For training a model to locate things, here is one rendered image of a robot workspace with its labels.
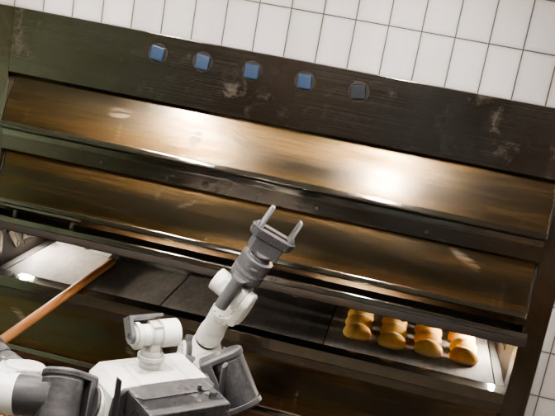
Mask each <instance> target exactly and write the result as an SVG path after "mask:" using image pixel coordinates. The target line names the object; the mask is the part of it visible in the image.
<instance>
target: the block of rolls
mask: <svg viewBox="0 0 555 416"><path fill-rule="evenodd" d="M373 321H374V314H371V313H368V312H363V311H360V310H353V309H350V310H349V312H348V317H347V319H346V320H345V323H346V326H345V327H344V330H343V333H344V336H346V337H347V338H351V339H354V340H359V341H367V340H369V339H370V337H371V331H370V330H371V329H372V322H373ZM381 323H382V326H381V328H380V333H381V334H380V335H379V337H378V339H377V342H378V344H379V345H380V346H382V347H385V348H389V349H392V350H402V349H404V348H405V346H406V341H405V338H406V337H407V331H406V330H407V328H408V323H407V321H406V322H401V321H400V320H399V319H393V318H389V317H386V316H383V318H382V320H381ZM441 337H442V331H441V329H437V328H432V327H429V326H425V325H421V324H416V326H415V336H414V341H415V345H414V350H415V352H416V353H418V354H420V355H422V356H425V357H432V358H439V357H441V356H442V354H443V351H442V348H441V345H442V339H441ZM448 340H449V341H450V342H451V343H450V344H449V349H450V353H449V358H450V359H451V360H452V361H454V362H457V363H459V364H463V365H467V366H475V365H476V364H477V363H478V356H477V345H476V344H475V342H476V339H475V337H472V336H468V335H465V334H460V333H455V332H450V331H449V334H448Z"/></svg>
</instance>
